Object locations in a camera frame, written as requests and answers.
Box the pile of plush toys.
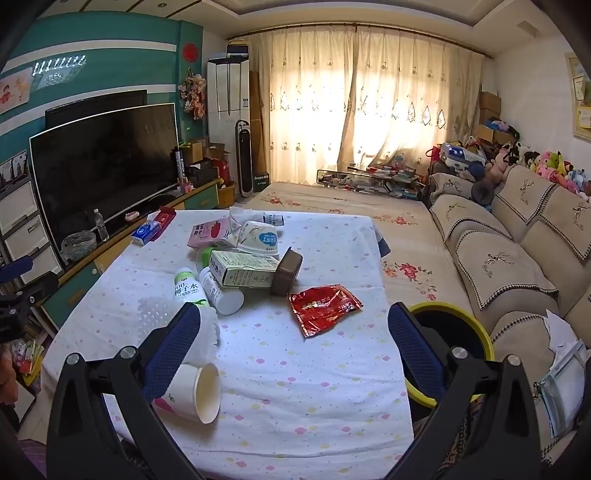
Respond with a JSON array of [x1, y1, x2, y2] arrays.
[[489, 141, 591, 200]]

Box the stack of cardboard boxes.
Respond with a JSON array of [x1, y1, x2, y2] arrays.
[[475, 91, 515, 145]]

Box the white plastic drawer unit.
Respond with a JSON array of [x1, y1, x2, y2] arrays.
[[0, 178, 63, 283]]

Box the beige sofa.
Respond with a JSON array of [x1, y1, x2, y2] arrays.
[[425, 161, 591, 464]]

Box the yellow-rimmed black trash bin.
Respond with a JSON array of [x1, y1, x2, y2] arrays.
[[397, 302, 495, 409]]

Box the clear water bottle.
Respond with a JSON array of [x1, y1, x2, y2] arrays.
[[93, 209, 110, 243]]

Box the white green drink bottle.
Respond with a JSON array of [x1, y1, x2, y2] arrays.
[[173, 267, 211, 310]]

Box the pink strawberry milk carton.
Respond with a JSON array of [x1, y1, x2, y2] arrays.
[[187, 218, 236, 252]]

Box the green yellow television cabinet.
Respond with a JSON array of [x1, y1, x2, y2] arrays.
[[41, 178, 225, 330]]

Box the cream floral mat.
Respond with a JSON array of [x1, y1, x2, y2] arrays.
[[249, 181, 476, 333]]

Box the black white tower fan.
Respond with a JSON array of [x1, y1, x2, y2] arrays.
[[235, 119, 254, 198]]

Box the pile of books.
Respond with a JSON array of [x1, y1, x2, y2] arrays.
[[9, 339, 47, 386]]

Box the blue clear plastic pouch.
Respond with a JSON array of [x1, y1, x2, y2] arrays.
[[536, 339, 590, 439]]

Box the red snack packet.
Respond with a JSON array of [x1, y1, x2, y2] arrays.
[[288, 285, 363, 339]]

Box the framed wall pictures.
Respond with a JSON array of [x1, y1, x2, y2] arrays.
[[566, 53, 591, 140]]

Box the curved black television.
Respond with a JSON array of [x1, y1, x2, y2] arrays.
[[29, 102, 181, 257]]

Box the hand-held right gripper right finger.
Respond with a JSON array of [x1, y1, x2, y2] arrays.
[[385, 302, 541, 480]]

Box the glass coffee table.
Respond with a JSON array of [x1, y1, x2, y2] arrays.
[[316, 161, 426, 200]]

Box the pink wall poster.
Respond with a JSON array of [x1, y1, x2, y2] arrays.
[[0, 69, 33, 114]]

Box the green white drink carton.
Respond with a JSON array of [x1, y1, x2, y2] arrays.
[[209, 249, 280, 289]]

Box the red flat box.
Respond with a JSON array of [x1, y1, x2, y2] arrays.
[[147, 206, 177, 241]]

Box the cream embroidered curtain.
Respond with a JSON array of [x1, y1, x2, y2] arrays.
[[249, 27, 358, 184], [337, 28, 485, 178]]

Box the brown plastic container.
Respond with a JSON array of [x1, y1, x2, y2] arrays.
[[270, 247, 304, 296]]

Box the crumpled clear plastic bag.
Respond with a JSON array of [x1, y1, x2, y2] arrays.
[[60, 232, 98, 265]]

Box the crumpled white tissue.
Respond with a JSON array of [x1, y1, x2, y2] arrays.
[[229, 206, 266, 229]]

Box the clear jar with green lid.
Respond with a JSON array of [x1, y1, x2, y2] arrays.
[[195, 247, 218, 273]]

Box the pink flower wall decoration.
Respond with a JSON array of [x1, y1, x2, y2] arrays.
[[179, 69, 207, 121]]

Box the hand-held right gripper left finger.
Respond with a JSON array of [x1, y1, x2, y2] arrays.
[[46, 302, 204, 480]]

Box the cream yogurt cup upside down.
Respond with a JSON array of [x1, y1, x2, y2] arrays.
[[235, 220, 280, 257]]

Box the blue tissue pack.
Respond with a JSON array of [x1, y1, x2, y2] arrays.
[[130, 220, 164, 246]]

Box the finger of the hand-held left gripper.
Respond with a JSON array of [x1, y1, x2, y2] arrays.
[[0, 256, 34, 283], [0, 271, 60, 309]]

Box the wall-mounted black television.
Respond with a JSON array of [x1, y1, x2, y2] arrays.
[[45, 89, 148, 131]]

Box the white paper cup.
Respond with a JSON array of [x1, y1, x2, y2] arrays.
[[152, 362, 221, 424]]

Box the white supplement bottle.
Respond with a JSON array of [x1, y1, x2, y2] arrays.
[[198, 267, 245, 316]]

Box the white standing air conditioner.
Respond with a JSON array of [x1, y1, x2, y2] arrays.
[[206, 58, 251, 153]]

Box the open cardboard boxes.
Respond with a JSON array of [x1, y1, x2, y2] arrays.
[[180, 138, 232, 185]]

